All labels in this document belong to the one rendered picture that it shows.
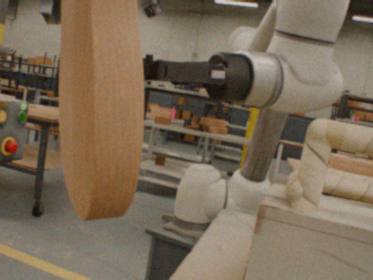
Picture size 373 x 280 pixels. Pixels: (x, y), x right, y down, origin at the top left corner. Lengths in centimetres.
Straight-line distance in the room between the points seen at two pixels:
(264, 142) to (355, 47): 1086
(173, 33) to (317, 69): 1207
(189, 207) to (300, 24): 94
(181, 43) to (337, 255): 1210
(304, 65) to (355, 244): 28
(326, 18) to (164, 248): 106
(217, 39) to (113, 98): 1185
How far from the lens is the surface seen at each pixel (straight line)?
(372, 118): 1069
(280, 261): 43
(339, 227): 42
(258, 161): 129
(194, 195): 133
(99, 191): 33
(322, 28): 57
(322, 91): 61
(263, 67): 53
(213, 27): 1227
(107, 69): 30
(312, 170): 42
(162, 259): 141
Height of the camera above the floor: 120
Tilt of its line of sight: 6 degrees down
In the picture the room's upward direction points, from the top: 10 degrees clockwise
